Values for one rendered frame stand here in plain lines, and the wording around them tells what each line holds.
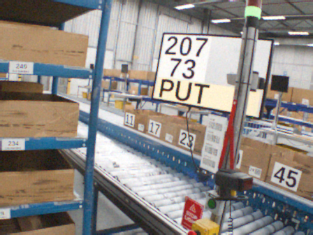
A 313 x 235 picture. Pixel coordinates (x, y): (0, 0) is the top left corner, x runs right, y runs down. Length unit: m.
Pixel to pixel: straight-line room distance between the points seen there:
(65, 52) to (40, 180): 0.37
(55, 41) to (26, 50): 0.08
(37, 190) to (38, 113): 0.23
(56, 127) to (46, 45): 0.23
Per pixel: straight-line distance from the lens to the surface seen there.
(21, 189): 0.86
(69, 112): 0.84
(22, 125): 0.81
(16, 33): 0.79
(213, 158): 0.99
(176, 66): 1.18
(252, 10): 0.96
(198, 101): 1.11
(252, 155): 1.61
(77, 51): 0.83
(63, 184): 0.88
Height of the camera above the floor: 1.32
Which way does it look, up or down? 12 degrees down
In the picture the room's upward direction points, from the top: 8 degrees clockwise
